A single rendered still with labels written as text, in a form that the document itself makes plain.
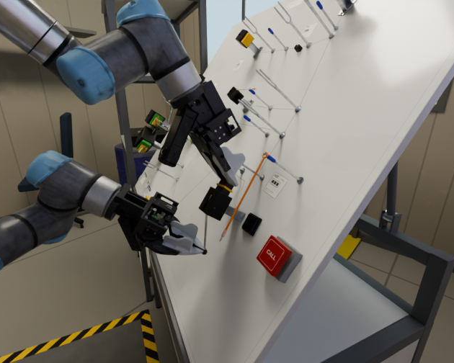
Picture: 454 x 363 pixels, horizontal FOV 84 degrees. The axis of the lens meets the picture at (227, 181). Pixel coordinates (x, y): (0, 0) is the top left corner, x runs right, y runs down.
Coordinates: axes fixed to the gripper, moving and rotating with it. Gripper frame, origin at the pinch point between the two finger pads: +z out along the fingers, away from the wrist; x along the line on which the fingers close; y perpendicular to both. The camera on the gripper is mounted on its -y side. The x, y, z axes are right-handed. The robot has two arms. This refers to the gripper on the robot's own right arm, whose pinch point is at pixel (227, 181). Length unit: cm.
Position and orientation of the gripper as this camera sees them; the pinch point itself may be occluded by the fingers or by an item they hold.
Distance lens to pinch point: 55.9
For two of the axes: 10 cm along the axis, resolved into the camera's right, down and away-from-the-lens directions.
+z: 4.6, 7.6, 4.5
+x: -4.7, -2.2, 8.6
